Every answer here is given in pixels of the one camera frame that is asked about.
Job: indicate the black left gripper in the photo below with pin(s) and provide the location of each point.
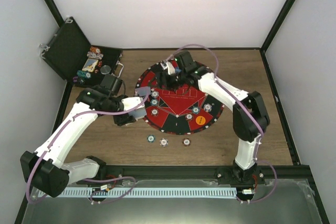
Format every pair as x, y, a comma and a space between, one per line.
124, 119

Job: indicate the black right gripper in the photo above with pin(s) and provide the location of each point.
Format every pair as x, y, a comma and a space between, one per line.
160, 76

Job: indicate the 10 chips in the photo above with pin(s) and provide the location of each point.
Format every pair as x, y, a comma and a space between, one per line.
154, 94

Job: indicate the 50 chips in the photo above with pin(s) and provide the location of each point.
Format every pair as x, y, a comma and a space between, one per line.
154, 102

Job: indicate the card dealt seat four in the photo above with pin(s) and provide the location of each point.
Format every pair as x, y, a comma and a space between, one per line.
142, 91

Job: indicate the red chips seat two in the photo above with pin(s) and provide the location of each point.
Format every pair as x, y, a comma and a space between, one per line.
154, 112

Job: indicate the blue green 50 chip stack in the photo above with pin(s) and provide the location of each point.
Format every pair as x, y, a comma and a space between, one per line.
151, 138

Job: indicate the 50 chips mat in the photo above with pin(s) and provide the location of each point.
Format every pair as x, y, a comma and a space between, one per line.
195, 110

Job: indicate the red chips seat one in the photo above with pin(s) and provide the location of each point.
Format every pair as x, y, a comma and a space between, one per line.
189, 117

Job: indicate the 10 chips mat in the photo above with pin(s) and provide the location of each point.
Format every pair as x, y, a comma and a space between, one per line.
207, 107

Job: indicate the orange big blind button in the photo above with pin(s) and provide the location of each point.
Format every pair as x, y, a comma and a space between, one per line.
200, 120

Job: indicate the blue orange 10 chip stack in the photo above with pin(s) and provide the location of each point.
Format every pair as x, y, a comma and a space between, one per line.
164, 142

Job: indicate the red brown chip stack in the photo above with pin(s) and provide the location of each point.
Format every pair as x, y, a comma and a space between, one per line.
186, 142

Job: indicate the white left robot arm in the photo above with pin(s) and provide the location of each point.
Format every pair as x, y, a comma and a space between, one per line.
45, 169

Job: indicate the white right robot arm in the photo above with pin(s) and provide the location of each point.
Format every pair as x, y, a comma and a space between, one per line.
250, 116

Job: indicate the round red black poker mat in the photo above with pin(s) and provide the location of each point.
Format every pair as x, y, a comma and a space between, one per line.
173, 106

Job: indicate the clear acrylic dealer button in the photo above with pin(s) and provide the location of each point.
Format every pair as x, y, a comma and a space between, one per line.
105, 69

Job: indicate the black purple 100 chip stack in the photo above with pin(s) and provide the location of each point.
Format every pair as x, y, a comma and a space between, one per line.
78, 80

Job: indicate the blue green 50 chip row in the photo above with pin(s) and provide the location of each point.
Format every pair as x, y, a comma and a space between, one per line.
83, 74

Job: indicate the blue playing card box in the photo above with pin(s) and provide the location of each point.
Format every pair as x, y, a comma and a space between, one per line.
90, 65

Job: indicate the blue orange 10 chip row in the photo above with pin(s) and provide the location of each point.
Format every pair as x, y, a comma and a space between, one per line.
93, 55

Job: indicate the red orange chip row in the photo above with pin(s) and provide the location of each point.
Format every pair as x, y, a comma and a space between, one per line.
95, 49

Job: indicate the black poker chip case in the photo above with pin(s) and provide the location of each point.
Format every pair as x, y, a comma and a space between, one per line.
66, 53

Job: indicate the light blue slotted strip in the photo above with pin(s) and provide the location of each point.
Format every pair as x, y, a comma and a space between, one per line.
196, 192

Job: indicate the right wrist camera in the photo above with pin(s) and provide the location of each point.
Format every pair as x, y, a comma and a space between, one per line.
185, 61

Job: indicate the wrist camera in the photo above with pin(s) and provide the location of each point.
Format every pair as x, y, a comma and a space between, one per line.
185, 61
111, 84

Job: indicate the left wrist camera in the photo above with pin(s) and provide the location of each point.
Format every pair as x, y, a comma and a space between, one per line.
111, 84

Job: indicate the chrome case handle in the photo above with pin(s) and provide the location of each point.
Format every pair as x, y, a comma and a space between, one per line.
119, 69

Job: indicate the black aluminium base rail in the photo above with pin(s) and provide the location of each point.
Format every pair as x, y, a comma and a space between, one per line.
224, 174

